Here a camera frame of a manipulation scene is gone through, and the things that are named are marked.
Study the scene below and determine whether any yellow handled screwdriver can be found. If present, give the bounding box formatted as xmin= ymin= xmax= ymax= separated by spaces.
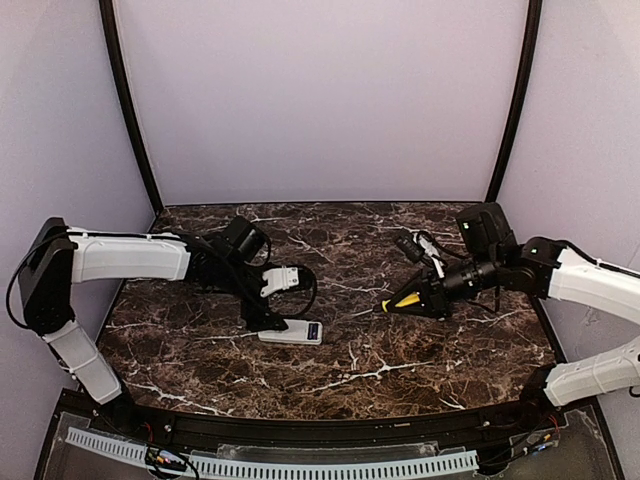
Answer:
xmin=372 ymin=292 xmax=421 ymax=313

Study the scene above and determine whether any white remote control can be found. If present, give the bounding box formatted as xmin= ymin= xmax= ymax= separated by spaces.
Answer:
xmin=258 ymin=319 xmax=323 ymax=345

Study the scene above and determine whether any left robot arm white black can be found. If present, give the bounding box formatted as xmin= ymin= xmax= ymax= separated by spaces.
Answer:
xmin=9 ymin=216 xmax=297 ymax=405

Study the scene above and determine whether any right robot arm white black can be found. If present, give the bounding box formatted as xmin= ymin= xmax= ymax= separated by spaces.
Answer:
xmin=381 ymin=202 xmax=639 ymax=409

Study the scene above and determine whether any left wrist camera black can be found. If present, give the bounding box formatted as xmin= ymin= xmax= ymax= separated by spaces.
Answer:
xmin=260 ymin=266 xmax=300 ymax=298

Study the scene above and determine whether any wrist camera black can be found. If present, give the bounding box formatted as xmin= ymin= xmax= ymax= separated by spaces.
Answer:
xmin=394 ymin=234 xmax=425 ymax=264
xmin=260 ymin=266 xmax=300 ymax=298

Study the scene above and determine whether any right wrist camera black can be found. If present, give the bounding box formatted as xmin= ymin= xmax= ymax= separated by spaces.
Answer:
xmin=394 ymin=234 xmax=425 ymax=264

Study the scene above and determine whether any black table front rail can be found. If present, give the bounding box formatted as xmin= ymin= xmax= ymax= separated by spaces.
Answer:
xmin=109 ymin=404 xmax=524 ymax=450

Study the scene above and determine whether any white slotted cable duct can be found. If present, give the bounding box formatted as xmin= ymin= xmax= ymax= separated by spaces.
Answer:
xmin=65 ymin=427 xmax=479 ymax=479

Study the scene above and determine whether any right black frame post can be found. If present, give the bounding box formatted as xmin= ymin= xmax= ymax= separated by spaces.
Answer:
xmin=484 ymin=0 xmax=543 ymax=202

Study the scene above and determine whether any black frame post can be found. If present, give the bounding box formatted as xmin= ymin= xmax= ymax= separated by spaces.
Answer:
xmin=484 ymin=0 xmax=543 ymax=202
xmin=98 ymin=0 xmax=164 ymax=216

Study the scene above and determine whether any left black frame post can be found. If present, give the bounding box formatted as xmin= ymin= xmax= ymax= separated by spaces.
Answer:
xmin=98 ymin=0 xmax=164 ymax=216

